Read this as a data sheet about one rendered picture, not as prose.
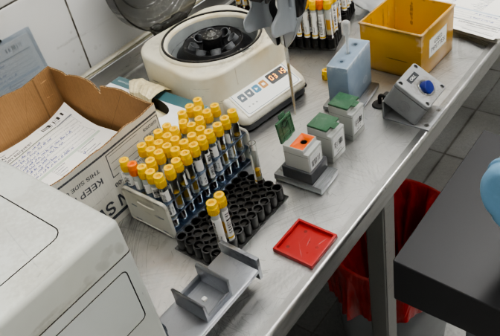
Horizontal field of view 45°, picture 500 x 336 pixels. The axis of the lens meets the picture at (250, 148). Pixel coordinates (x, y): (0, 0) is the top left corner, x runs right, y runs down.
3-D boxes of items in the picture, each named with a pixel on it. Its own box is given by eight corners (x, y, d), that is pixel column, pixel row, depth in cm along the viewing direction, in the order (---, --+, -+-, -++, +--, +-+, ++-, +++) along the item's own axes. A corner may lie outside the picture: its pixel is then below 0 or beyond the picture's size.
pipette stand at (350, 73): (358, 117, 110) (355, 70, 104) (323, 110, 114) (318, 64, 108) (379, 87, 116) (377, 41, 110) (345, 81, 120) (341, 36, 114)
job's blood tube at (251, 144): (262, 194, 98) (252, 146, 92) (255, 191, 99) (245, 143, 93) (266, 189, 99) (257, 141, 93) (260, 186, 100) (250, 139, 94)
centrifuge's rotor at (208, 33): (214, 94, 114) (206, 62, 109) (165, 70, 124) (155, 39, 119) (271, 56, 121) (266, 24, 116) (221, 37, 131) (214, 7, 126)
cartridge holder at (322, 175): (321, 195, 96) (320, 179, 94) (274, 179, 101) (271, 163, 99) (338, 175, 99) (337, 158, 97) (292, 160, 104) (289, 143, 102)
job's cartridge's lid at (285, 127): (275, 120, 93) (272, 120, 93) (283, 145, 96) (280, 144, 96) (289, 106, 95) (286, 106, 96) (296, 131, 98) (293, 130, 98)
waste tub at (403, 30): (421, 82, 115) (422, 36, 109) (360, 66, 123) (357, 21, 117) (453, 49, 122) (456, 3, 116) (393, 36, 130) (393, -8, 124)
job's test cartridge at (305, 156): (311, 183, 97) (307, 152, 93) (286, 174, 100) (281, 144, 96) (324, 167, 99) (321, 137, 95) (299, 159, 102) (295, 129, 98)
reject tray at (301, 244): (312, 270, 85) (312, 266, 85) (273, 251, 89) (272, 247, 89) (337, 238, 89) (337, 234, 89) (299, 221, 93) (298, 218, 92)
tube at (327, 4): (326, 47, 130) (321, 0, 123) (329, 43, 131) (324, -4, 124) (333, 47, 129) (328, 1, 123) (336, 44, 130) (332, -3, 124)
